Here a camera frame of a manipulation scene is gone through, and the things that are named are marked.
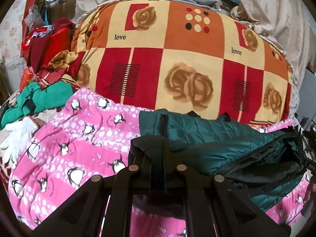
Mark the red clothes pile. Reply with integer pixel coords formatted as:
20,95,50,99
19,18,84,91

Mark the rose patterned folded blanket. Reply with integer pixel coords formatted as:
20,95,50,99
71,0,292,126

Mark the green garment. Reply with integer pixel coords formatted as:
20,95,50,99
1,82,73,129

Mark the teal quilted puffer jacket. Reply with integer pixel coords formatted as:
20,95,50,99
139,110,305,211

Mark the white knit glove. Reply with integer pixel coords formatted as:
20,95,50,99
1,116,39,169

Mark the pink penguin bed quilt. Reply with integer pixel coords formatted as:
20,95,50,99
8,87,311,237

